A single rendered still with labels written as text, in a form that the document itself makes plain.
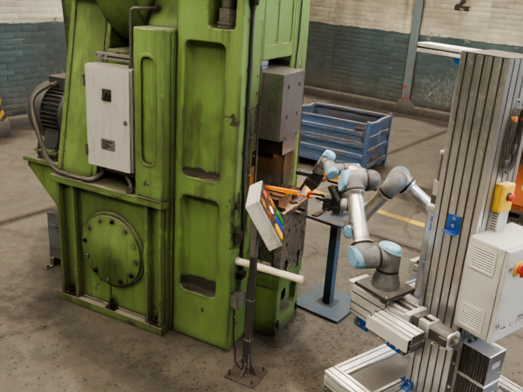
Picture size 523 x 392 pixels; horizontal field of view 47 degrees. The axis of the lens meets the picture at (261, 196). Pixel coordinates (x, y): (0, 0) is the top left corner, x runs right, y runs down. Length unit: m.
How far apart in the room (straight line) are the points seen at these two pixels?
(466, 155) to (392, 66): 8.89
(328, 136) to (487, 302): 4.95
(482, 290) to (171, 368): 1.92
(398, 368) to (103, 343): 1.86
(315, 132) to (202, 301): 4.18
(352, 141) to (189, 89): 4.13
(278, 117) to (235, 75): 0.39
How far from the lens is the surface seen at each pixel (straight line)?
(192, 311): 4.02
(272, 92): 3.55
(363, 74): 12.07
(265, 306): 4.06
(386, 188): 3.44
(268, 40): 3.61
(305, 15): 4.05
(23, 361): 4.06
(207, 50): 3.51
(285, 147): 3.68
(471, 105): 2.87
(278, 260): 3.86
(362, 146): 7.43
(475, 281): 2.96
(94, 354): 4.03
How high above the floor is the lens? 2.29
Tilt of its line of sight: 20 degrees down
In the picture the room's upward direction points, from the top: 4 degrees clockwise
